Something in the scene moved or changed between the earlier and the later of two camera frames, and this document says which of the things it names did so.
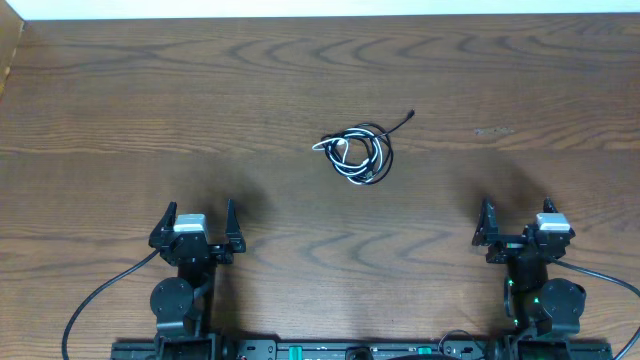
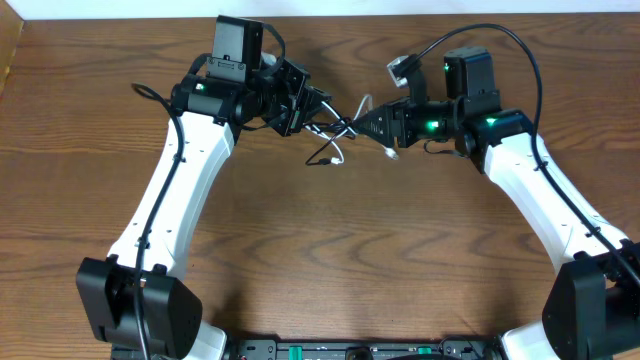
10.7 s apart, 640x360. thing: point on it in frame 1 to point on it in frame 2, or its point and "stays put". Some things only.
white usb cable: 356,155 to 388,152
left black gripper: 195,248 to 293,103
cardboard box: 11,25 stays put
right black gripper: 487,235 to 400,110
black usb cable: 362,153 to 342,125
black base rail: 242,349 stays put
